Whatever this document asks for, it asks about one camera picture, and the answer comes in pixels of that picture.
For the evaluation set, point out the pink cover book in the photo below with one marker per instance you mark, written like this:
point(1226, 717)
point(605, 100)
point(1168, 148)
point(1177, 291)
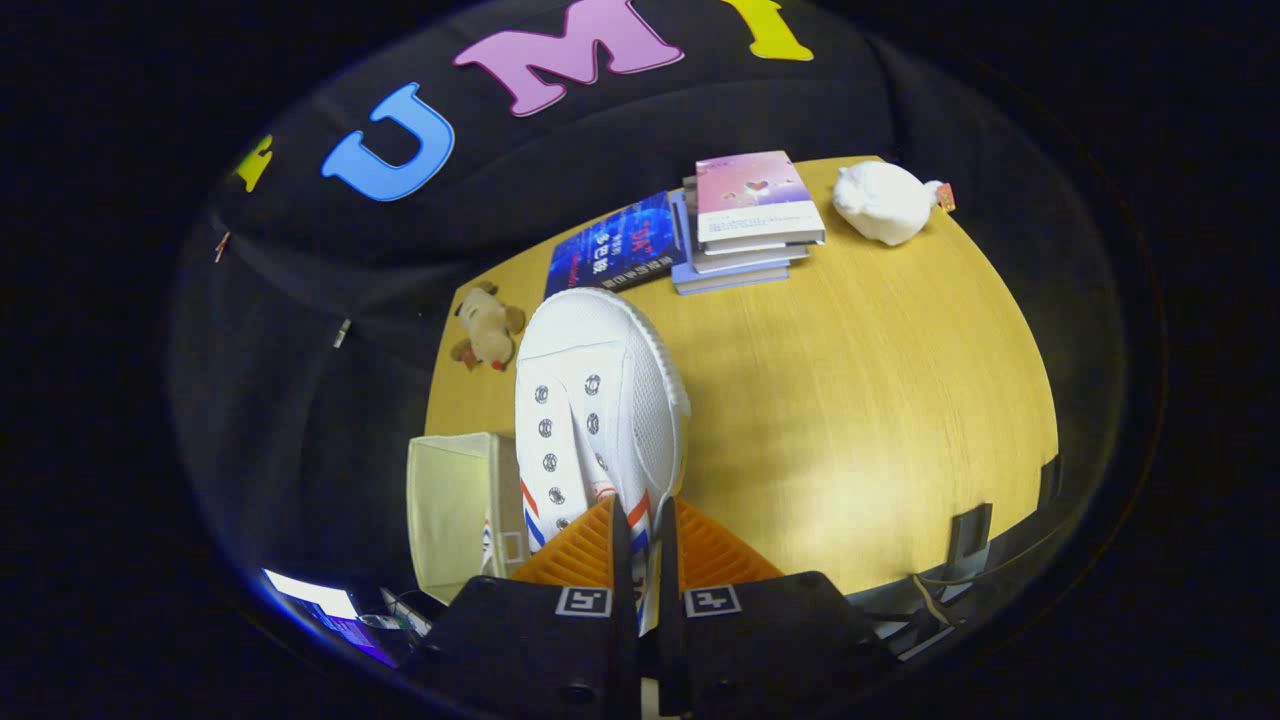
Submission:
point(755, 195)

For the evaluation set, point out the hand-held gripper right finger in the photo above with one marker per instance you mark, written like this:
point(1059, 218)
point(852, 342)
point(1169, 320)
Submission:
point(670, 620)

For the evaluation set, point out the tan plush dog toy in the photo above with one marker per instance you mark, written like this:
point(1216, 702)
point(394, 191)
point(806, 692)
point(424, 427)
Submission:
point(488, 325)

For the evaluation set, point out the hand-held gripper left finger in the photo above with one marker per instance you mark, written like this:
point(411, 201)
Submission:
point(624, 620)

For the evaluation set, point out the white plush toy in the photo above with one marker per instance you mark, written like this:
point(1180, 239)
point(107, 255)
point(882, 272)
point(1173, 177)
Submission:
point(880, 205)

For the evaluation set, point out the computer monitor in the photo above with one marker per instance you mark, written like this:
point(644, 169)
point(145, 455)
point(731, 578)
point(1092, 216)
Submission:
point(325, 605)

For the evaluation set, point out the pale blue book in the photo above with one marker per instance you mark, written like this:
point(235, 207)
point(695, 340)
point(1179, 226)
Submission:
point(725, 279)

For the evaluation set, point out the white book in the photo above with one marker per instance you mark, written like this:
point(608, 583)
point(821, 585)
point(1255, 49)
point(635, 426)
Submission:
point(750, 258)

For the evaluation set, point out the beige fabric storage box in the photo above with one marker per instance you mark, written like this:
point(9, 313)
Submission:
point(450, 510)

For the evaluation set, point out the dark blue book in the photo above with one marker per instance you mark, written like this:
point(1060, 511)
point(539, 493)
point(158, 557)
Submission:
point(615, 250)

